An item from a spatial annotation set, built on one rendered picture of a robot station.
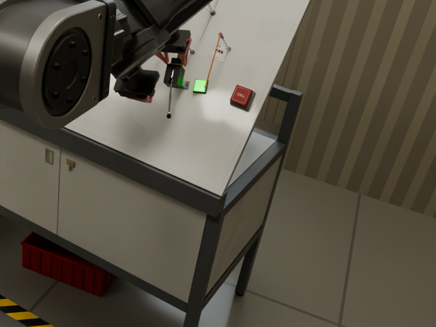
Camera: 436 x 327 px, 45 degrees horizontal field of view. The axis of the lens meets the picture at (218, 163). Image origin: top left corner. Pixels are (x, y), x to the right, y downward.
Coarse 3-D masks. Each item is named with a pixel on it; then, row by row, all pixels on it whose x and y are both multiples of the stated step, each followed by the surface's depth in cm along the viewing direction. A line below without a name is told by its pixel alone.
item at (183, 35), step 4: (176, 32) 138; (180, 32) 141; (184, 32) 141; (188, 32) 141; (172, 36) 138; (176, 36) 139; (180, 36) 140; (184, 36) 140; (188, 36) 140; (168, 40) 138; (172, 40) 139; (176, 40) 139; (180, 40) 139; (184, 40) 139; (168, 44) 139; (172, 44) 139; (176, 44) 139; (180, 44) 139; (184, 44) 138; (184, 48) 139
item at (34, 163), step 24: (0, 120) 178; (0, 144) 183; (24, 144) 177; (48, 144) 172; (0, 168) 188; (24, 168) 182; (48, 168) 176; (0, 192) 193; (24, 192) 187; (48, 192) 181; (24, 216) 192; (48, 216) 186
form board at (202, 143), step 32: (224, 0) 157; (256, 0) 154; (288, 0) 152; (192, 32) 157; (224, 32) 154; (256, 32) 152; (288, 32) 149; (160, 64) 157; (192, 64) 155; (224, 64) 152; (256, 64) 150; (160, 96) 155; (192, 96) 153; (224, 96) 150; (256, 96) 148; (96, 128) 158; (128, 128) 156; (160, 128) 153; (192, 128) 151; (224, 128) 148; (160, 160) 151; (192, 160) 149; (224, 160) 146; (224, 192) 146
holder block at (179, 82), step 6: (168, 66) 147; (174, 66) 146; (180, 66) 146; (168, 72) 146; (174, 72) 146; (180, 72) 146; (168, 78) 146; (174, 78) 145; (180, 78) 147; (168, 84) 147; (174, 84) 146; (180, 84) 148
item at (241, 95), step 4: (236, 88) 146; (240, 88) 146; (244, 88) 146; (236, 92) 146; (240, 92) 146; (244, 92) 145; (248, 92) 145; (232, 96) 146; (236, 96) 146; (240, 96) 145; (244, 96) 145; (248, 96) 145; (232, 100) 146; (236, 100) 145; (240, 100) 145; (244, 100) 145; (248, 100) 145; (240, 104) 146; (244, 104) 145
